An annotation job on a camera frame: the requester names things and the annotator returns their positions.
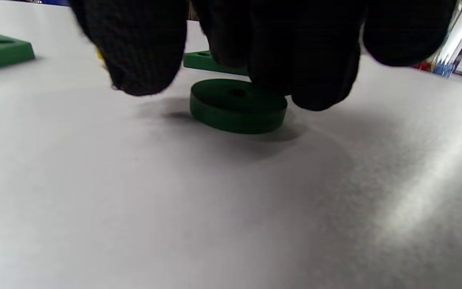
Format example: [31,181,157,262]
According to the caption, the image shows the green triangle block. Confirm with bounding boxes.
[183,50,251,77]

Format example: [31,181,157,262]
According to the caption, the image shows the green pentagon block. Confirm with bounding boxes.
[0,33,36,72]

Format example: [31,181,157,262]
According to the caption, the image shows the person's right hand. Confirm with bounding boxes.
[67,0,458,112]

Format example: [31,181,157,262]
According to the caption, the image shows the green disc block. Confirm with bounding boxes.
[189,78,288,135]

